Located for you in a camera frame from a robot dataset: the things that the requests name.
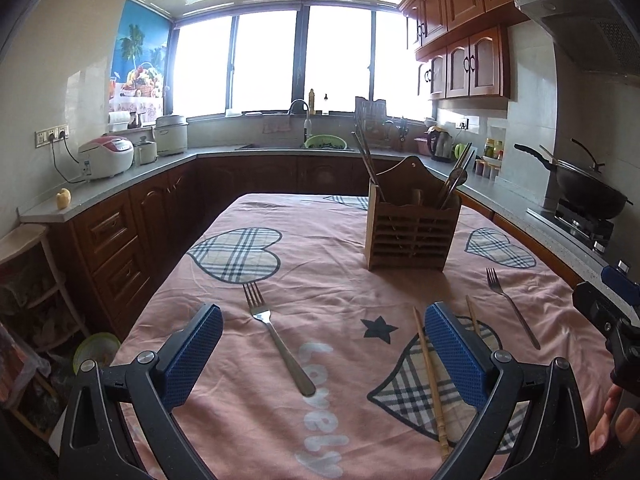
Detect wooden utensil holder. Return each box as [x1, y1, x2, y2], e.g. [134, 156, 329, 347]
[364, 156, 462, 272]

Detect metal spoon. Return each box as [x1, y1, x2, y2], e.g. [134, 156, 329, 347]
[435, 167, 468, 209]

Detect white wall socket strip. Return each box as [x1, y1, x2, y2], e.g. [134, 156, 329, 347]
[35, 125, 70, 148]

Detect metal utensil rack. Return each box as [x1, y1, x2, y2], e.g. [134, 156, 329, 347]
[355, 97, 388, 150]

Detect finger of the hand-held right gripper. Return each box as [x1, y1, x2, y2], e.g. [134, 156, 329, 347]
[601, 265, 640, 307]
[572, 282, 623, 336]

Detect small white pot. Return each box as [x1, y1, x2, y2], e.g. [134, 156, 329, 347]
[134, 136, 158, 166]

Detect gas stove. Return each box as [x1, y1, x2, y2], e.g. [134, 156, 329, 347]
[552, 200, 616, 253]

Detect pink heart-print tablecloth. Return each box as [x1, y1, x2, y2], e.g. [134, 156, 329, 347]
[112, 192, 608, 480]

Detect row of seasoning jars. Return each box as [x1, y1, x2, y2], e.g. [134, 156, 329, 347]
[472, 137, 506, 181]

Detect tall white cooker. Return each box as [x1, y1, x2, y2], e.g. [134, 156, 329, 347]
[152, 115, 189, 157]

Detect wooden base cabinets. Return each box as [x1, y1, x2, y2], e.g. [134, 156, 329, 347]
[55, 152, 576, 341]

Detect carved wooden chopstick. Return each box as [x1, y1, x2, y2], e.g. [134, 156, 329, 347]
[413, 306, 451, 462]
[466, 295, 484, 337]

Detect red and white rice cooker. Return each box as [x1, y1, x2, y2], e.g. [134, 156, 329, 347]
[78, 136, 135, 182]

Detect green plate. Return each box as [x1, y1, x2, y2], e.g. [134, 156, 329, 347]
[73, 332, 122, 376]

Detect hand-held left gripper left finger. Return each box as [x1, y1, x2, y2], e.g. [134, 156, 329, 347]
[59, 302, 223, 480]

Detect kitchen window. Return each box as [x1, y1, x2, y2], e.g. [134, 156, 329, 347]
[170, 2, 426, 118]

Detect wooden wall cabinets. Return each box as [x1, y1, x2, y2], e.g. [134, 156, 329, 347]
[400, 0, 576, 102]

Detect steel range hood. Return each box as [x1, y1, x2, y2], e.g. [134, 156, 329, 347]
[514, 0, 640, 73]

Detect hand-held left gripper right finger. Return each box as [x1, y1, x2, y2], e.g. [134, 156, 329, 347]
[424, 301, 593, 480]

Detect black wok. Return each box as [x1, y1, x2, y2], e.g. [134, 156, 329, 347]
[514, 139, 628, 220]

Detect wall poster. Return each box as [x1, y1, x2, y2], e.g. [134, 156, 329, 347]
[107, 0, 171, 113]

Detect person's right hand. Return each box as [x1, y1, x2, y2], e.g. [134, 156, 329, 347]
[589, 382, 640, 456]

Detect wok lid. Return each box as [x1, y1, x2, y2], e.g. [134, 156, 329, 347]
[550, 139, 606, 172]

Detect wooden shelf rack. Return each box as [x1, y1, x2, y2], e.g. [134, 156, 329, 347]
[0, 222, 91, 441]

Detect steel fork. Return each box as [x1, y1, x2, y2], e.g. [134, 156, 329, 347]
[486, 267, 542, 351]
[243, 281, 317, 397]

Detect electric kettle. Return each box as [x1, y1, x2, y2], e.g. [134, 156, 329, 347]
[427, 127, 455, 162]

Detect sink faucet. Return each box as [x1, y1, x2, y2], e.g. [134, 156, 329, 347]
[289, 100, 312, 148]

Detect green colander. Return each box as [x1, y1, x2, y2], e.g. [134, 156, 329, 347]
[304, 134, 348, 151]

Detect dark chopstick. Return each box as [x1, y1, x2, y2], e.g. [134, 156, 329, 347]
[357, 122, 387, 200]

